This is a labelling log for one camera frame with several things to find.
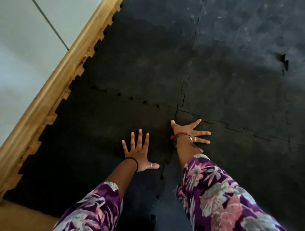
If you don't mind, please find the wooden skirting board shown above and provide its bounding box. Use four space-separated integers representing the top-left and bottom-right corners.
0 0 125 201

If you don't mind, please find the person's purple floral sleeve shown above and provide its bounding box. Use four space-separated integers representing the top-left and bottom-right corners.
175 153 287 231
52 181 124 231

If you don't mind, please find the black elastic wrist band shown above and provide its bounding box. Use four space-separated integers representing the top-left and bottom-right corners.
122 157 139 172

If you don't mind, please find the red thread bracelet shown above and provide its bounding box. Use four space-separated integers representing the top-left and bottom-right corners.
170 131 189 140

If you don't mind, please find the person's right forearm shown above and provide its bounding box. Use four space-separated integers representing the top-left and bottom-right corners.
176 136 203 172

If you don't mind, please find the dark beaded bracelet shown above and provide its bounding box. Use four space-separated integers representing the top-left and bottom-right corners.
174 133 193 147

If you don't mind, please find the person's left purple floral sleeve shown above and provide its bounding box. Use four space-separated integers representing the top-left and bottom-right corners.
52 181 124 231

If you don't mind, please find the person's right hand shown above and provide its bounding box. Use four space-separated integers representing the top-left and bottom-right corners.
170 119 212 153

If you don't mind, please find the person's right purple floral sleeve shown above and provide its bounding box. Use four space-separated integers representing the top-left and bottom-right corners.
175 153 287 231

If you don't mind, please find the person's left forearm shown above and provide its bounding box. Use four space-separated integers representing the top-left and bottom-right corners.
104 158 139 198

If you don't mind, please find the person's left hand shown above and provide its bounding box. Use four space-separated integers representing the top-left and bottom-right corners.
122 129 160 172

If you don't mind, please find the black interlocking rubber floor mat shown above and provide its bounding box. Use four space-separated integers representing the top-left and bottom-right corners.
3 80 179 231
152 109 305 231
177 0 305 146
69 0 207 108

